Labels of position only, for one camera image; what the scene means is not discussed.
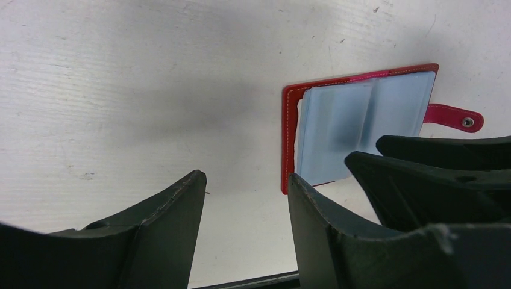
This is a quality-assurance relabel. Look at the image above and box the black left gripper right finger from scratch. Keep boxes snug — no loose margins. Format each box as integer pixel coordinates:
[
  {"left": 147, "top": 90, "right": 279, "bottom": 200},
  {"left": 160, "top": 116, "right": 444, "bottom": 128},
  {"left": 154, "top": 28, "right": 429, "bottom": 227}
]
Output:
[{"left": 288, "top": 174, "right": 510, "bottom": 288}]

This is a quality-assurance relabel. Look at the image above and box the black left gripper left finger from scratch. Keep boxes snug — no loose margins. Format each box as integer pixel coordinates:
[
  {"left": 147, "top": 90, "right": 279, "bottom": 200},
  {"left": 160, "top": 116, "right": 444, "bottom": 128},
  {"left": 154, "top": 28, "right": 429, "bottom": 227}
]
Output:
[{"left": 1, "top": 170, "right": 207, "bottom": 288}]

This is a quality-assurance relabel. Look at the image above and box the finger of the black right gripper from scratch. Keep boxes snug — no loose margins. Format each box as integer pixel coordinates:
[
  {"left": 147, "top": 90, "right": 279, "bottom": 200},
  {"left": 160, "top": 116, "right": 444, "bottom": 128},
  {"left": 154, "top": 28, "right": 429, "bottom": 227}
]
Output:
[
  {"left": 376, "top": 135, "right": 510, "bottom": 171},
  {"left": 345, "top": 152, "right": 510, "bottom": 232}
]

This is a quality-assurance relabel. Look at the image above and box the red leather card holder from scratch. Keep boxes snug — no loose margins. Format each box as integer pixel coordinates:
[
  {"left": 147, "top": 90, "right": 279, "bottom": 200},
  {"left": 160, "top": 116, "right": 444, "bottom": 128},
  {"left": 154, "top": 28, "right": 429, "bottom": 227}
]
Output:
[{"left": 280, "top": 63, "right": 484, "bottom": 194}]

